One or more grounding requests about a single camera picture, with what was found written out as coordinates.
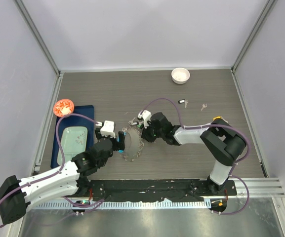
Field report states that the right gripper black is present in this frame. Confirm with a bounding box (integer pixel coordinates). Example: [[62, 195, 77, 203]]
[[140, 119, 164, 143]]

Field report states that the large keyring with small rings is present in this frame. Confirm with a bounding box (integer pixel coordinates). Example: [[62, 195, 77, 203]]
[[119, 126, 144, 162]]

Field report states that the key with green tag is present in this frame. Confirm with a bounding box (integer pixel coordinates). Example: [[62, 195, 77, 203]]
[[128, 118, 143, 126]]

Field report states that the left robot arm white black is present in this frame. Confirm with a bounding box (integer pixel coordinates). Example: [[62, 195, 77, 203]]
[[0, 130, 125, 226]]

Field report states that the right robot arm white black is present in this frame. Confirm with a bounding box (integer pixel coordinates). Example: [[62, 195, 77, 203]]
[[138, 110, 248, 195]]

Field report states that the key with black tag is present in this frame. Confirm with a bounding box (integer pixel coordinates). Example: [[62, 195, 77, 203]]
[[178, 99, 189, 108]]

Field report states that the dark blue tray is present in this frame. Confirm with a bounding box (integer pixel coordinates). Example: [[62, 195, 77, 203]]
[[50, 105, 95, 170]]

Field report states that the pale green rectangular plate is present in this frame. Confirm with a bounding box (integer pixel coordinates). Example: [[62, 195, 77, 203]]
[[60, 126, 88, 162]]

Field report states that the white bowl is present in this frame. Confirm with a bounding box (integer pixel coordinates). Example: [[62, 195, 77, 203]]
[[171, 68, 190, 84]]

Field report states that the key with yellow tag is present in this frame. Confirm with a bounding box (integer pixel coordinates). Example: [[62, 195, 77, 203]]
[[213, 116, 229, 123]]

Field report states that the orange patterned bowl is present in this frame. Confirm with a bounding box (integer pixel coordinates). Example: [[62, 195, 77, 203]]
[[53, 99, 75, 118]]

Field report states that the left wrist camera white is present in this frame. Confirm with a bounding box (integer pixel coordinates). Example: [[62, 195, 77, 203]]
[[95, 120, 116, 139]]

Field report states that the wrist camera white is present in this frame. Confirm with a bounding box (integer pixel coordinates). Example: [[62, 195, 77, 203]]
[[138, 110, 152, 128], [95, 120, 116, 139]]

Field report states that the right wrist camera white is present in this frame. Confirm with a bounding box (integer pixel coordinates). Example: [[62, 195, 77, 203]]
[[138, 110, 152, 128]]

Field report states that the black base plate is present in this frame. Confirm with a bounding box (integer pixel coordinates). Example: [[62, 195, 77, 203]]
[[60, 178, 238, 202]]

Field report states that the slotted cable duct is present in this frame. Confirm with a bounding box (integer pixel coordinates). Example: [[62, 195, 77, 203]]
[[34, 199, 211, 210]]

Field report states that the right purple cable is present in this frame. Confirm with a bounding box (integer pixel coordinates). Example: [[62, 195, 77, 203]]
[[142, 98, 251, 216]]

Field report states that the purple cable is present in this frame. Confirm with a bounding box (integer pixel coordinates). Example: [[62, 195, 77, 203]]
[[142, 98, 251, 216], [0, 114, 108, 228]]

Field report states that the aluminium frame rail front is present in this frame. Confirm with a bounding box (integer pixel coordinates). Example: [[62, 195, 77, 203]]
[[235, 177, 285, 198]]

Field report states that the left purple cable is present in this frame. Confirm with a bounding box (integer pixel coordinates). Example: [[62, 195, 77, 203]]
[[0, 114, 108, 228]]

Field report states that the right aluminium corner post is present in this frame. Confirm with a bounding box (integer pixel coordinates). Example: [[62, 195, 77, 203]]
[[231, 0, 277, 74]]

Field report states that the aluminium corner post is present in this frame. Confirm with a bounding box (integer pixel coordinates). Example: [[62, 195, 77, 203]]
[[231, 0, 277, 74], [13, 0, 61, 76]]

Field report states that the left aluminium corner post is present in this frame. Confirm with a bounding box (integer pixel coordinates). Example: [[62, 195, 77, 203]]
[[13, 0, 61, 76]]

